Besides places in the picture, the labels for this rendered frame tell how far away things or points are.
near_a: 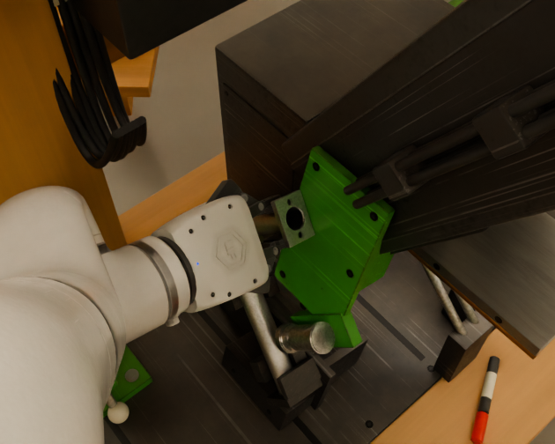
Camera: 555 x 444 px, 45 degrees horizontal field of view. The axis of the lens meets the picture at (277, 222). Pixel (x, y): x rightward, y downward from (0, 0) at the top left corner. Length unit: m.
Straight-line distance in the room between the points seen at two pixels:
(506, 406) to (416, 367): 0.13
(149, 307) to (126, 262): 0.04
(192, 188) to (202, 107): 1.42
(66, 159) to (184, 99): 1.76
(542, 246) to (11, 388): 0.72
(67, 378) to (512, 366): 0.85
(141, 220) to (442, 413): 0.57
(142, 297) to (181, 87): 2.11
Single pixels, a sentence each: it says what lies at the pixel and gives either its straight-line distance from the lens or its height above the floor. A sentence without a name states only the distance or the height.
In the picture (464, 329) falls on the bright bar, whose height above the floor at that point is 1.01.
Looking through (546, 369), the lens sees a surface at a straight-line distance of 1.06.
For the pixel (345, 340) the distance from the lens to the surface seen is 0.81.
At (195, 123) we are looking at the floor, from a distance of 2.54.
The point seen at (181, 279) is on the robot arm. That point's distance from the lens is 0.63.
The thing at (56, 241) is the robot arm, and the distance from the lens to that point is 0.50.
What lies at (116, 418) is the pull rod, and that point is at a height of 0.95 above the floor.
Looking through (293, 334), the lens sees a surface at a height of 1.07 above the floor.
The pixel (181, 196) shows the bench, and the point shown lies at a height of 0.88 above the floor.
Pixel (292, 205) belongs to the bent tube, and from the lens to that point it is 0.75.
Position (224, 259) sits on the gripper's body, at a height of 1.24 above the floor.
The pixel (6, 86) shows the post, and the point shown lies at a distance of 0.80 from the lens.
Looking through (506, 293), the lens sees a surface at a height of 1.13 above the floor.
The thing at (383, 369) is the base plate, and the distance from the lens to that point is 1.00.
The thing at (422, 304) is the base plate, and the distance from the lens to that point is 1.06.
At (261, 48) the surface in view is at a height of 1.24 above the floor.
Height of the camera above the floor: 1.81
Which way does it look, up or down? 54 degrees down
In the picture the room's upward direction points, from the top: straight up
